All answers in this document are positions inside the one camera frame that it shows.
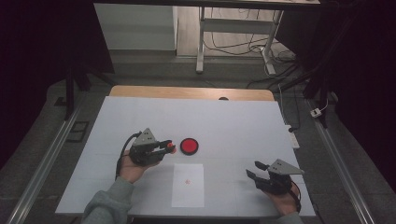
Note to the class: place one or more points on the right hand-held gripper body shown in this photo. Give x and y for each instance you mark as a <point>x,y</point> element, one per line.
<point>280,180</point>

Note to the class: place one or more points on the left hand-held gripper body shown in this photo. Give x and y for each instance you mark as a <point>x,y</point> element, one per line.
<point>144,152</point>

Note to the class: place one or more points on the orange stamp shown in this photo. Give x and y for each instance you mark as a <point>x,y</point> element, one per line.
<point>171,148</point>

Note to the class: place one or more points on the round red ink pad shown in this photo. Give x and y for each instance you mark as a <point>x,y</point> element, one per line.
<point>189,146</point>

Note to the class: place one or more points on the person's left hand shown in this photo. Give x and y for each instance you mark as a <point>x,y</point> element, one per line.
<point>130,171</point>

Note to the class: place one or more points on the person's right hand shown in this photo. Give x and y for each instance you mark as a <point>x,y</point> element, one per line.
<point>286,203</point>

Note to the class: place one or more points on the white power strip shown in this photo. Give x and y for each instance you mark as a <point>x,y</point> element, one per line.
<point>292,137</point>

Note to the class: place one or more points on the small white paper sheet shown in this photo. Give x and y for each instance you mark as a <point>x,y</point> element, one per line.
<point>188,193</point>

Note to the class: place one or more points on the large white table cover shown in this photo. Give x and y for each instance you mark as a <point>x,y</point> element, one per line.
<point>233,124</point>

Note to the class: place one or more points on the wooden table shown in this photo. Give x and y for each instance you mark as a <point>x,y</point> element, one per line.
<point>186,92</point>

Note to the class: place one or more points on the black floor socket plate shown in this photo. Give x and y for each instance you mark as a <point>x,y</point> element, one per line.
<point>77,131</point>

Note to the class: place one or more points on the small white adapter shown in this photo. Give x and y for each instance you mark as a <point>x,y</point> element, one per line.
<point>315,112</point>

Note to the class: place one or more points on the black stand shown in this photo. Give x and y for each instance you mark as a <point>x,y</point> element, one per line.
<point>70,93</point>
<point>320,90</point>

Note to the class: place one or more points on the white partition panel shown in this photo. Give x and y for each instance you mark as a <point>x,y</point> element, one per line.
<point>137,28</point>

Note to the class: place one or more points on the white-legged desk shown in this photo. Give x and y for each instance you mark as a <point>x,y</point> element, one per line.
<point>236,25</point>

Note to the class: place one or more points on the dark curtain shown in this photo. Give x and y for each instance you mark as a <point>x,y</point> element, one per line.
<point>364,62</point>
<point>37,46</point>

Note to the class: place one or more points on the metal floor rail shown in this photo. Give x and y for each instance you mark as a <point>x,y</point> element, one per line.
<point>342,168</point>
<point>43,165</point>

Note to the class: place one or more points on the white metal frame stand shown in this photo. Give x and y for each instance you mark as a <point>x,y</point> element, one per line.
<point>243,46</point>

